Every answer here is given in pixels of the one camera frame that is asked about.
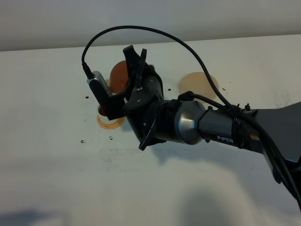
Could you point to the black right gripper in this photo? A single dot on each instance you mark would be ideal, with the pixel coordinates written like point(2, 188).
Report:
point(141, 102)

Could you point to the brown clay teapot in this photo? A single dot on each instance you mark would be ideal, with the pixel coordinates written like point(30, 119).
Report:
point(119, 77)

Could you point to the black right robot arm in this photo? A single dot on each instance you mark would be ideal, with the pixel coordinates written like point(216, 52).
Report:
point(191, 118)

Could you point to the beige round teapot coaster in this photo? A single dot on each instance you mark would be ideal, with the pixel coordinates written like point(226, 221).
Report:
point(197, 83)

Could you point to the white teacup rear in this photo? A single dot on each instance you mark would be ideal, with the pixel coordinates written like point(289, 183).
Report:
point(106, 87)

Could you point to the white teacup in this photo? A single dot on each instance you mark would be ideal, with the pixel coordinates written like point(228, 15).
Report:
point(106, 87)
point(101, 112)

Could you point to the white teacup front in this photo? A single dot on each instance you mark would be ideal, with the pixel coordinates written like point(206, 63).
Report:
point(101, 112)

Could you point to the orange coaster front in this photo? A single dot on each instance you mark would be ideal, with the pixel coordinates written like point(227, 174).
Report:
point(105, 123)

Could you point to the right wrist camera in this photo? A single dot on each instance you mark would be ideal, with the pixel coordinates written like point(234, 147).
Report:
point(112, 104)

